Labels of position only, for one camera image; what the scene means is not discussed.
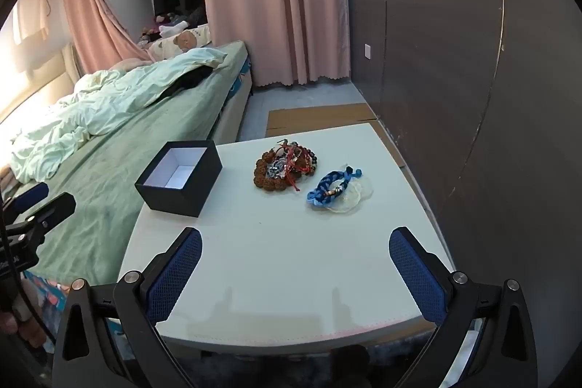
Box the white socks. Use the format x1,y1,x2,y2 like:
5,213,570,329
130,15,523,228
158,20,189,38

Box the colourful patterned fabric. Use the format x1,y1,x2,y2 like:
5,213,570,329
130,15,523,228
23,270,123,339

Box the stuffed toys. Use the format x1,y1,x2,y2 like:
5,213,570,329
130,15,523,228
136,27,160,48

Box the red string bracelet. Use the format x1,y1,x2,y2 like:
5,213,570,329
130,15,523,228
277,140,314,192

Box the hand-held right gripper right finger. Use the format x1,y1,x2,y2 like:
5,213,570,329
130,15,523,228
388,227,539,388

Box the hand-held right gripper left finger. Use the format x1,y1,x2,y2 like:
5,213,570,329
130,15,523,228
52,227,203,388

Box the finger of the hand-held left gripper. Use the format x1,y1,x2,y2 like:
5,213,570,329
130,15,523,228
9,192,77,241
2,181,50,216

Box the silver chain necklace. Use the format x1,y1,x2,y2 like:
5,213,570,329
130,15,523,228
265,158,296,180

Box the hanging white cloth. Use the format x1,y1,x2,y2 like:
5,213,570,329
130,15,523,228
11,0,50,48

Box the black cable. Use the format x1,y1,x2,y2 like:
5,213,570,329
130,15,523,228
0,197,57,345

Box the dark bead bracelet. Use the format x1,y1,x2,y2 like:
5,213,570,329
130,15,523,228
291,145,320,175

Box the black jewelry box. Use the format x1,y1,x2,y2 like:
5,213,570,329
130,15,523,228
135,140,223,218

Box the brown bead bracelet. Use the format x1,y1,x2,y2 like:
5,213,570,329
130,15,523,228
253,147,319,191

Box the blue braided bracelet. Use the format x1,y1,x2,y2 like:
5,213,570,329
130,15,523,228
306,165,364,207

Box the black garment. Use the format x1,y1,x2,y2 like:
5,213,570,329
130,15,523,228
159,65,214,98

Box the bed with green sheet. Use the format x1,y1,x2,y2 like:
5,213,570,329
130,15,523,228
0,40,253,286

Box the pink cushion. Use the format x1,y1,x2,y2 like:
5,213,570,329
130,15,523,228
107,57,153,73

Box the beige headboard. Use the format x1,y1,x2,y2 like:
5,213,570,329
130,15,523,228
0,43,85,125

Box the flat cardboard sheet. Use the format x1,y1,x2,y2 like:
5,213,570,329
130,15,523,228
266,103,407,168

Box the pale green duvet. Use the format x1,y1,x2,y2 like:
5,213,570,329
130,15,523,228
9,47,228,182

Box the person's left hand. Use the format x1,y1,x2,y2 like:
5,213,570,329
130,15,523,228
0,276,50,350

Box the bear print pillow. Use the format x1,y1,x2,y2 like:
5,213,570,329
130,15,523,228
148,25,212,61

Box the clear plastic bag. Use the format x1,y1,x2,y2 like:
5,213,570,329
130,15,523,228
325,181,374,215

